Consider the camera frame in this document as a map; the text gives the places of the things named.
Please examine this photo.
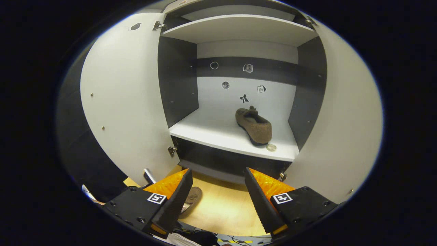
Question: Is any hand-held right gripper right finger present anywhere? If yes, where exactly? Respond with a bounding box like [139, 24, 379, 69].
[244, 167, 339, 237]

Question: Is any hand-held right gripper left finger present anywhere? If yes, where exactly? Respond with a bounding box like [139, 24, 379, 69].
[103, 168, 194, 240]

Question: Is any brown fuzzy shoe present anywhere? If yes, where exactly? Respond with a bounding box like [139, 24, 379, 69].
[180, 186, 203, 215]
[235, 106, 273, 147]

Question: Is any white grey shoe cabinet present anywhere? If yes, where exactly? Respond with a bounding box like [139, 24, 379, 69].
[158, 0, 327, 185]

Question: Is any white shoe cabinet door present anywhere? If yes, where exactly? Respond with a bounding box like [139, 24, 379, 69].
[80, 13, 181, 188]
[282, 17, 383, 205]

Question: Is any small blue box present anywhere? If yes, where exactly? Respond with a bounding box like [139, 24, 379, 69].
[143, 168, 158, 185]

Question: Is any black cable bundle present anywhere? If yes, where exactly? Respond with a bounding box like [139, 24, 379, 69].
[172, 230, 219, 246]

